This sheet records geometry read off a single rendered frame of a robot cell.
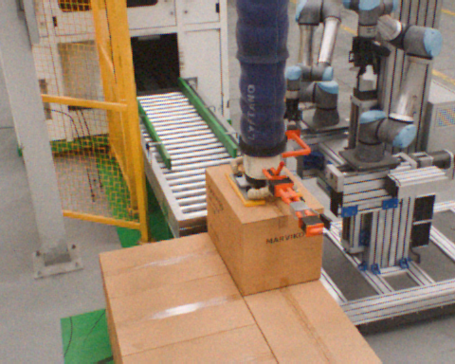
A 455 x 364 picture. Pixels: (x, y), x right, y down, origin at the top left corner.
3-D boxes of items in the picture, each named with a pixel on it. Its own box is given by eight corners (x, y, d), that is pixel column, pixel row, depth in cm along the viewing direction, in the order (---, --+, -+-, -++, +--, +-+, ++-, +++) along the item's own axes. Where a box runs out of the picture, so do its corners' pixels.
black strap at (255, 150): (232, 138, 304) (232, 131, 302) (277, 132, 310) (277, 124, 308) (246, 157, 285) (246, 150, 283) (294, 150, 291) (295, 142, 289)
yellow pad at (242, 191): (225, 175, 319) (224, 167, 316) (243, 172, 321) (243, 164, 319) (245, 208, 290) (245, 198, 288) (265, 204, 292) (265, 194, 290)
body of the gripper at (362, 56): (348, 63, 262) (350, 34, 257) (367, 61, 264) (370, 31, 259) (356, 69, 256) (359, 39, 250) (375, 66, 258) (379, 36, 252)
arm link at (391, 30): (397, 27, 302) (347, -18, 265) (418, 30, 295) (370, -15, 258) (388, 50, 303) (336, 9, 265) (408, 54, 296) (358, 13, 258)
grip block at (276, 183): (267, 189, 284) (267, 177, 282) (287, 185, 287) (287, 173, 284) (273, 197, 277) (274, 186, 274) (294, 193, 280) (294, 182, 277)
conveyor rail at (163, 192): (117, 110, 553) (114, 89, 544) (122, 109, 554) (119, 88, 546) (178, 248, 358) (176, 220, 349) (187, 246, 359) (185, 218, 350)
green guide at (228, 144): (178, 86, 561) (177, 76, 557) (190, 84, 564) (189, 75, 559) (233, 159, 426) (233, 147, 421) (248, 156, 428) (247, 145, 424)
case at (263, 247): (208, 232, 347) (204, 167, 328) (274, 218, 358) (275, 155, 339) (244, 296, 296) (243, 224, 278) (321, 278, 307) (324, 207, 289)
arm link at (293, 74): (302, 65, 318) (300, 70, 311) (301, 86, 323) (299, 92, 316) (287, 64, 320) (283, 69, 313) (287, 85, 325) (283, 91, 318)
